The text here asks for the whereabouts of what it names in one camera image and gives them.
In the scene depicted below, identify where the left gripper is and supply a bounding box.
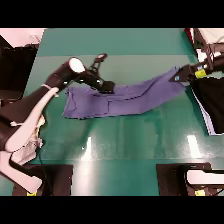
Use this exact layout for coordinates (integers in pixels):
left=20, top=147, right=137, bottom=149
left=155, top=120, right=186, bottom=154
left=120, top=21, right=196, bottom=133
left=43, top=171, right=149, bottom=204
left=94, top=78, right=116, bottom=95

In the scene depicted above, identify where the black garment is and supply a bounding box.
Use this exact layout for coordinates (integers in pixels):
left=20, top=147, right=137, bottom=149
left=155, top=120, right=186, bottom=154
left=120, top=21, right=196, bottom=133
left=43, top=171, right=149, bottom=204
left=190, top=76, right=224, bottom=136

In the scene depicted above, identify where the purple shirt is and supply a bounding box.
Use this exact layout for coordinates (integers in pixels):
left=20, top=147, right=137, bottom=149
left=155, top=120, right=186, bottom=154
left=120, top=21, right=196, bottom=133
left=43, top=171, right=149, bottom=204
left=62, top=66, right=188, bottom=120

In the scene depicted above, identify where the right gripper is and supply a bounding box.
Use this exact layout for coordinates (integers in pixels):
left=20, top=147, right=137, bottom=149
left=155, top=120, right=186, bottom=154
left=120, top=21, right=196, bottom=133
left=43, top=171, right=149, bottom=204
left=168, top=63, right=198, bottom=85

